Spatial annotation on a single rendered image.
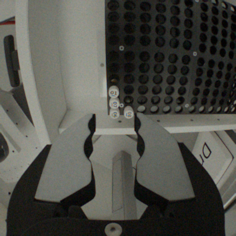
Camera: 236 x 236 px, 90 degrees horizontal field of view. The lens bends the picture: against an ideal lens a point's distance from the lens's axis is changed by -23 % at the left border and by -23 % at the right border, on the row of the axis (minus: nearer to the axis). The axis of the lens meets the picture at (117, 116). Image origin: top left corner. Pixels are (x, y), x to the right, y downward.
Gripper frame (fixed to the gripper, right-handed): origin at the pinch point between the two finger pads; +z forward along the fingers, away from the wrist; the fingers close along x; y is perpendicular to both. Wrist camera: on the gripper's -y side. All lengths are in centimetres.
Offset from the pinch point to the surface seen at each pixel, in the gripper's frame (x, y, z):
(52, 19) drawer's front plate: -9.0, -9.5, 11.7
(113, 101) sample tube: -0.3, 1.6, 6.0
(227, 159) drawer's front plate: 21.4, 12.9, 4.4
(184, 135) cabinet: 24.2, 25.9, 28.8
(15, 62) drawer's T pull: -12.6, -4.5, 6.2
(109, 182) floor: -10, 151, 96
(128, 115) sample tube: 1.6, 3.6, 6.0
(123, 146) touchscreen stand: 6, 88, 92
